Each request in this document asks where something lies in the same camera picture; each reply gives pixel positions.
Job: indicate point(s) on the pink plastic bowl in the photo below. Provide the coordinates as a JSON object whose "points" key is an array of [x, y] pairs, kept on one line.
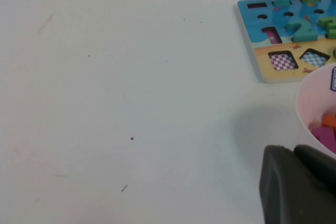
{"points": [[309, 98]]}

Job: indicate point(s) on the magenta wooden number 1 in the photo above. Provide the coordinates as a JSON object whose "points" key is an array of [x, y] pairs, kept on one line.
{"points": [[325, 136]]}

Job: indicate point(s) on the green wooden number 3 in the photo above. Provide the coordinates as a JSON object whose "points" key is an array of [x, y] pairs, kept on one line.
{"points": [[329, 23]]}

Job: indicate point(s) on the paper label reading 数字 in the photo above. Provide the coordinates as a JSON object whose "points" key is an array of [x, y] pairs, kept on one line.
{"points": [[334, 79]]}

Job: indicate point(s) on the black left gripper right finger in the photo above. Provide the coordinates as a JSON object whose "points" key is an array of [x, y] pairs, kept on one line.
{"points": [[317, 159]]}

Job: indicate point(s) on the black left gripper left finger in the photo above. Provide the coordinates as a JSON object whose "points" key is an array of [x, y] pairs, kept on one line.
{"points": [[294, 195]]}

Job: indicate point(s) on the turquoise wooden number 2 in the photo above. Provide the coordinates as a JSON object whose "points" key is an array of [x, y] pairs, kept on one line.
{"points": [[302, 37]]}

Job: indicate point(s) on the colourful wooden puzzle board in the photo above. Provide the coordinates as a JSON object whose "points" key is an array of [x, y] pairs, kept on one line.
{"points": [[278, 22]]}

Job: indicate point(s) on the orange wooden number 10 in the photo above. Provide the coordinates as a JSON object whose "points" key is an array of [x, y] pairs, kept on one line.
{"points": [[330, 121]]}

